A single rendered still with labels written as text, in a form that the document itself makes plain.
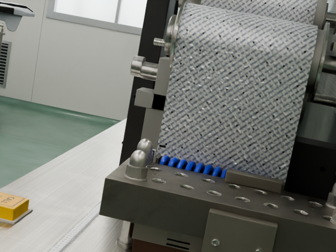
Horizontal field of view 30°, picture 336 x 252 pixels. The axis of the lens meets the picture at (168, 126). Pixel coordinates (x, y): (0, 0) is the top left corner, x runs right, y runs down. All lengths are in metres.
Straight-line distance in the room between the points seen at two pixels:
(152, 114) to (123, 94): 5.68
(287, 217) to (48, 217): 0.43
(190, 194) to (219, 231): 0.07
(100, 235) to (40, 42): 6.11
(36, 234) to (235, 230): 0.33
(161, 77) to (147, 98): 0.05
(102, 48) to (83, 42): 0.22
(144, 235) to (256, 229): 0.17
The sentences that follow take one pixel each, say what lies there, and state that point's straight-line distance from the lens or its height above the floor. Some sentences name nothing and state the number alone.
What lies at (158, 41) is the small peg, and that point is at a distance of 1.18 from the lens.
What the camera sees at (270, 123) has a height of 1.13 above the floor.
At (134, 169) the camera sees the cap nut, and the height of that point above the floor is 1.05.
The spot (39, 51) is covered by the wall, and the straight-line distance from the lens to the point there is 7.15.
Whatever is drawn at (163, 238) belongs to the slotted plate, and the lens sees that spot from 0.97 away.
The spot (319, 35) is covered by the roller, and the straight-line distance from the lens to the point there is 1.13.
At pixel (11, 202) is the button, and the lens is 1.12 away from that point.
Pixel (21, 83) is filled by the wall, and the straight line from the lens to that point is 7.25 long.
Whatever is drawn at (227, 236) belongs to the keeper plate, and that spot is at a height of 0.99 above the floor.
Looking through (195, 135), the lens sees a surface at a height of 1.09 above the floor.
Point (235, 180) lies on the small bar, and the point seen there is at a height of 1.04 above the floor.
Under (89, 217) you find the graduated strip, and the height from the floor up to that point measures 0.90.
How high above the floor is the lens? 1.29
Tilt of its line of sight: 10 degrees down
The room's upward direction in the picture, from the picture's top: 10 degrees clockwise
